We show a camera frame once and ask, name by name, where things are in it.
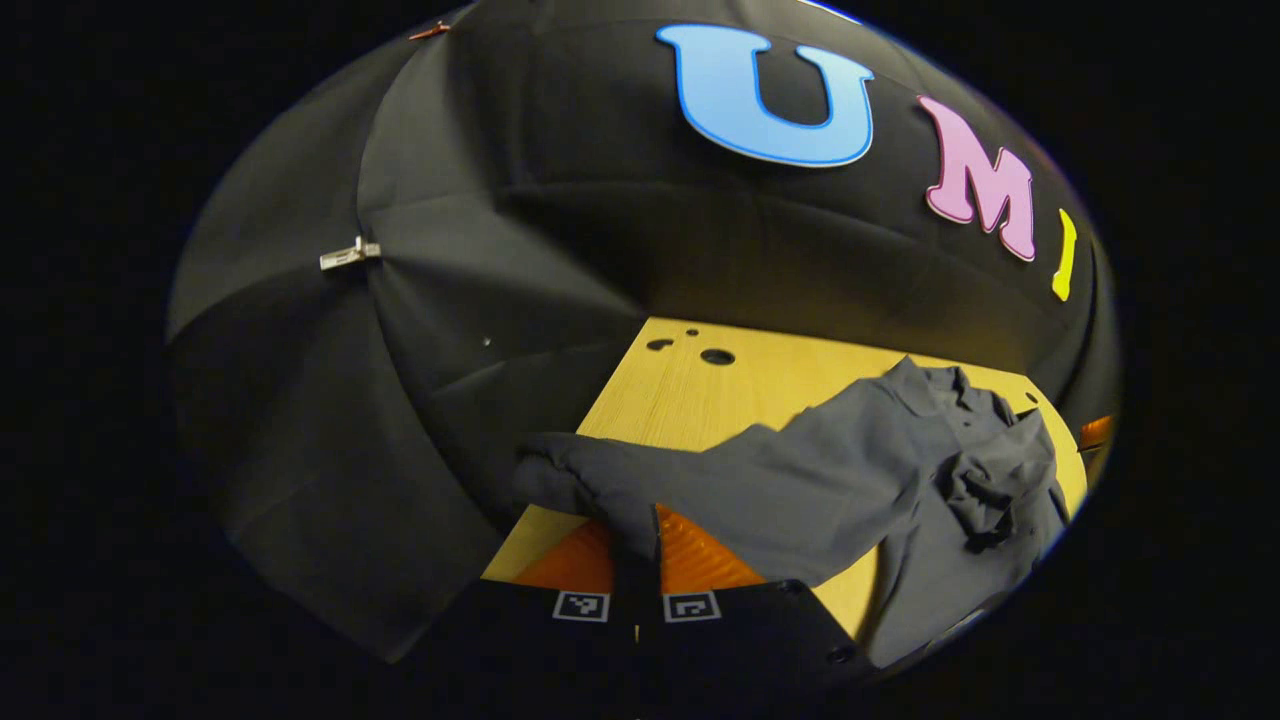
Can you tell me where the silver spring clip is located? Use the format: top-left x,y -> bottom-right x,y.
319,236 -> 383,272

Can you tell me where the black backdrop cloth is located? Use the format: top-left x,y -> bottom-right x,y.
165,0 -> 1121,666

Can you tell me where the dark grey shirt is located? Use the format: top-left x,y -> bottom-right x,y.
512,355 -> 1071,669

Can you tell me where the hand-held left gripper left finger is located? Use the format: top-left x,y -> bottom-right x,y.
400,518 -> 641,716

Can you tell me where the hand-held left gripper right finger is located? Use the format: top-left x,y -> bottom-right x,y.
637,503 -> 881,716

